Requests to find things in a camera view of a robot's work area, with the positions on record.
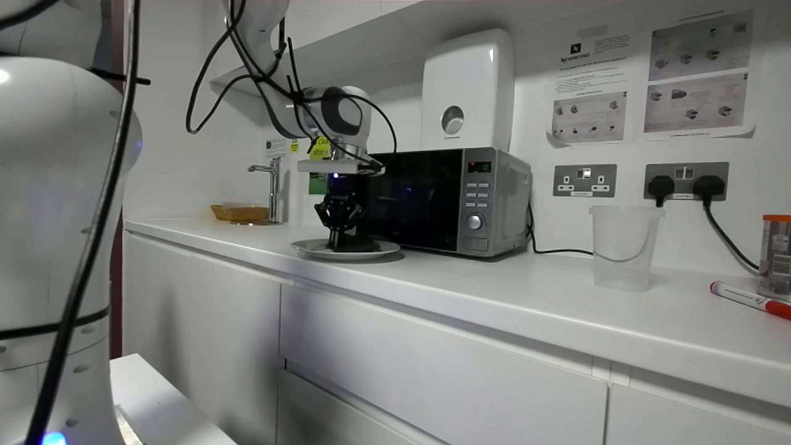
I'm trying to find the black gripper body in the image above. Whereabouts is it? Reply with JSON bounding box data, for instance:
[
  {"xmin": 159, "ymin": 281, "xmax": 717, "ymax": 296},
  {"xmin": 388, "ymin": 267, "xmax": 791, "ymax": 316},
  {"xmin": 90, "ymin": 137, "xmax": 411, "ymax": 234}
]
[{"xmin": 325, "ymin": 174, "xmax": 366, "ymax": 205}]

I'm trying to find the dark green scouring sponge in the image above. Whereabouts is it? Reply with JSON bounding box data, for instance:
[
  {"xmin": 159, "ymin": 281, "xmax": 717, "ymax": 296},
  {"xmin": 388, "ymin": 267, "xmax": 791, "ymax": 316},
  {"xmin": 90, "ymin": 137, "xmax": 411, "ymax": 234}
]
[{"xmin": 329, "ymin": 234, "xmax": 383, "ymax": 254}]

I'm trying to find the white ceramic plate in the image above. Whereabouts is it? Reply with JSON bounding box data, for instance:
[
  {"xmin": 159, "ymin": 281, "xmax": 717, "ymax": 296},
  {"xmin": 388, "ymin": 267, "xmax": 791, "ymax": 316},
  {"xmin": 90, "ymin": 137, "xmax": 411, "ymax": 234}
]
[{"xmin": 290, "ymin": 234, "xmax": 406, "ymax": 264}]

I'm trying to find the chrome sink faucet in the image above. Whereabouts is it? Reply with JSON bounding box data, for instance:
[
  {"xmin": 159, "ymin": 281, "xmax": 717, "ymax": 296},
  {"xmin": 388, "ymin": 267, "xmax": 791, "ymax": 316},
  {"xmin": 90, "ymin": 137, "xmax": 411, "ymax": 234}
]
[{"xmin": 246, "ymin": 154, "xmax": 294, "ymax": 228}]

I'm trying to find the silver microwave oven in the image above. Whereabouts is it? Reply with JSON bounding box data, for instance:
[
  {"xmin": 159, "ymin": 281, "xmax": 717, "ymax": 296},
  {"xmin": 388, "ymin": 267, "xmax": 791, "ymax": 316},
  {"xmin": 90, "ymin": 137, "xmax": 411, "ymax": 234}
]
[{"xmin": 361, "ymin": 147, "xmax": 537, "ymax": 263}]

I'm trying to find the yellow brown shallow tray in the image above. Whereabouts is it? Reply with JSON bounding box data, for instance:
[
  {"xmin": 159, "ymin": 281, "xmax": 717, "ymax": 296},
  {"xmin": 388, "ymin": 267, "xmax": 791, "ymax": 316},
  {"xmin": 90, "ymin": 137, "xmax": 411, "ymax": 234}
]
[{"xmin": 209, "ymin": 202, "xmax": 274, "ymax": 228}]

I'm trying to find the white paper towel dispenser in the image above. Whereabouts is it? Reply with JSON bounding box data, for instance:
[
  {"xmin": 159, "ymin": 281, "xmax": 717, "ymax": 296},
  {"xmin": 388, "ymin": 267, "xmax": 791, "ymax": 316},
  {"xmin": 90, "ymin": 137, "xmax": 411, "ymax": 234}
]
[{"xmin": 420, "ymin": 27, "xmax": 519, "ymax": 157}]

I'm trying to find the white cabinet door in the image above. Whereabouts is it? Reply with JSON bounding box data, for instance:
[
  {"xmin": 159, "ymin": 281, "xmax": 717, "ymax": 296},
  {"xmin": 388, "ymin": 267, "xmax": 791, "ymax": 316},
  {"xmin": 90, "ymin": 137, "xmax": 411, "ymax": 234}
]
[{"xmin": 122, "ymin": 233, "xmax": 284, "ymax": 445}]

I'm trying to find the white wide drawer front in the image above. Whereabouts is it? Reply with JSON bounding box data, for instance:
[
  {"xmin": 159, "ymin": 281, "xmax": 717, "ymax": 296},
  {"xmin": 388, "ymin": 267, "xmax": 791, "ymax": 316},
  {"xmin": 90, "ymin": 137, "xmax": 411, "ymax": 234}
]
[{"xmin": 279, "ymin": 281, "xmax": 612, "ymax": 445}]

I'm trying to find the white deep drawer front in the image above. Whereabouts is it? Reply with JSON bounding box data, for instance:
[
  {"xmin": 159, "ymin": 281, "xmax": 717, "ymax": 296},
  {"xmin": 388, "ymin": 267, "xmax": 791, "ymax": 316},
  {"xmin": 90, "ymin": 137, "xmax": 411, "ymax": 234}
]
[{"xmin": 277, "ymin": 367, "xmax": 453, "ymax": 445}]

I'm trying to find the white robot mounting table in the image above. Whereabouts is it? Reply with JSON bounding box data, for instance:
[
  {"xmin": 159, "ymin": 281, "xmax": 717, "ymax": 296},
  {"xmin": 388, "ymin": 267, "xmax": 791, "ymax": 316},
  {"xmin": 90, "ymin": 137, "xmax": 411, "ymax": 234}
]
[{"xmin": 110, "ymin": 353, "xmax": 237, "ymax": 445}]

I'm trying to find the picture instruction sheet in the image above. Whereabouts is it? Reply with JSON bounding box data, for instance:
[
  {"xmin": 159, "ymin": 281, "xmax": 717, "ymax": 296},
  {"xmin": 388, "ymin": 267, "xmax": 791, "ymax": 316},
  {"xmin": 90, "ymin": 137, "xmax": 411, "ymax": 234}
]
[
  {"xmin": 549, "ymin": 87, "xmax": 630, "ymax": 149},
  {"xmin": 646, "ymin": 8, "xmax": 756, "ymax": 85},
  {"xmin": 643, "ymin": 71, "xmax": 751, "ymax": 137}
]

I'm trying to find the clear plastic cup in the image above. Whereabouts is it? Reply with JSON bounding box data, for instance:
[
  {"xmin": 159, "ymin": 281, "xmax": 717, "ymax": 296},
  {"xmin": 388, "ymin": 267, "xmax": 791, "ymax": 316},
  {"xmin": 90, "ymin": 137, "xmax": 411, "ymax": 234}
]
[{"xmin": 589, "ymin": 202, "xmax": 668, "ymax": 295}]

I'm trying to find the white logo instruction sheet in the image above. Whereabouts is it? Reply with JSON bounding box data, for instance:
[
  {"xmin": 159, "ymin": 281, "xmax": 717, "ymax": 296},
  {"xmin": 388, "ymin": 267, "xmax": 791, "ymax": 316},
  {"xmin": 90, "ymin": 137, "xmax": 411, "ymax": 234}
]
[{"xmin": 551, "ymin": 22, "xmax": 639, "ymax": 87}]

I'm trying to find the black power plug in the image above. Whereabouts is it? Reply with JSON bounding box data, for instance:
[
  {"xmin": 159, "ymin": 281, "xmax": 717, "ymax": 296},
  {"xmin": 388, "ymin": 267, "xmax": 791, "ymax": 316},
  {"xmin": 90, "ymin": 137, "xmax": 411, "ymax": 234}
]
[
  {"xmin": 691, "ymin": 174, "xmax": 729, "ymax": 208},
  {"xmin": 646, "ymin": 174, "xmax": 680, "ymax": 210}
]

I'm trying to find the white narrow drawer front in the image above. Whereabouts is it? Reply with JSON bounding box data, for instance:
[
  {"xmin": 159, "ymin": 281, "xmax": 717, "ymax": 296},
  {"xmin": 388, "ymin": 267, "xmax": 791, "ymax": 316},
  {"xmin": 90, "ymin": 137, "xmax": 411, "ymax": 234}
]
[{"xmin": 607, "ymin": 373, "xmax": 791, "ymax": 445}]

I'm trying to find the red capped marker pen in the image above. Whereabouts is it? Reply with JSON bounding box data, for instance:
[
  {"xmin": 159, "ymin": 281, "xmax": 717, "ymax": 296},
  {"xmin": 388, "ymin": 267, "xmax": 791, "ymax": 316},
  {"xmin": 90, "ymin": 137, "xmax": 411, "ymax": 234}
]
[{"xmin": 708, "ymin": 280, "xmax": 791, "ymax": 323}]

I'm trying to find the metallic cylindrical bottle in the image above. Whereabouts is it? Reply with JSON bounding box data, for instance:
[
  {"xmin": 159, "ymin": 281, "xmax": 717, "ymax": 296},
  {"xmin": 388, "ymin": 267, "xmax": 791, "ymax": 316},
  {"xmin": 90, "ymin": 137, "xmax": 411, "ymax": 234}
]
[{"xmin": 756, "ymin": 212, "xmax": 791, "ymax": 296}]

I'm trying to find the green yellow wall poster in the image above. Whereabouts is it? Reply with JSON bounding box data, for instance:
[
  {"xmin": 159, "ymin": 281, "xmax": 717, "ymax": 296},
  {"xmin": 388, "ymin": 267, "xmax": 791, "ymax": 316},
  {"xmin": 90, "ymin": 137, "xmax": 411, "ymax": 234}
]
[{"xmin": 308, "ymin": 134, "xmax": 335, "ymax": 199}]

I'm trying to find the white wall cabinet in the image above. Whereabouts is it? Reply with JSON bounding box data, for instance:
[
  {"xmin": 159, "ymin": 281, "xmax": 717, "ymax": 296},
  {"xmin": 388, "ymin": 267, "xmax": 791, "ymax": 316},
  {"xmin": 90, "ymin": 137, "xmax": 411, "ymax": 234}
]
[{"xmin": 209, "ymin": 0, "xmax": 745, "ymax": 96}]

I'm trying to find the black microwave power cable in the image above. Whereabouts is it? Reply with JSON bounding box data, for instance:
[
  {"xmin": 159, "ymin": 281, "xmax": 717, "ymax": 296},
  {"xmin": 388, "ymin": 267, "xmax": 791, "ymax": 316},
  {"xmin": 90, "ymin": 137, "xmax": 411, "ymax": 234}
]
[{"xmin": 525, "ymin": 201, "xmax": 599, "ymax": 260}]

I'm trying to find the silver double wall socket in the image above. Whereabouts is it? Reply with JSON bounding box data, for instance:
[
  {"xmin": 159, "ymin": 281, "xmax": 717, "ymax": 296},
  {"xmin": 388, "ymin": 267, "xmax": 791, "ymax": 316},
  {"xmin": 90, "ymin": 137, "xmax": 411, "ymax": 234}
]
[
  {"xmin": 643, "ymin": 160, "xmax": 733, "ymax": 202},
  {"xmin": 551, "ymin": 160, "xmax": 622, "ymax": 201}
]

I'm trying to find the black plug cable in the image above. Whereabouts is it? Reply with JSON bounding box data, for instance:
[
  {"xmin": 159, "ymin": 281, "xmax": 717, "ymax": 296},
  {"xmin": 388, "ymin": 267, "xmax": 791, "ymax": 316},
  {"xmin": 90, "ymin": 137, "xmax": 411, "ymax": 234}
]
[{"xmin": 699, "ymin": 195, "xmax": 767, "ymax": 278}]

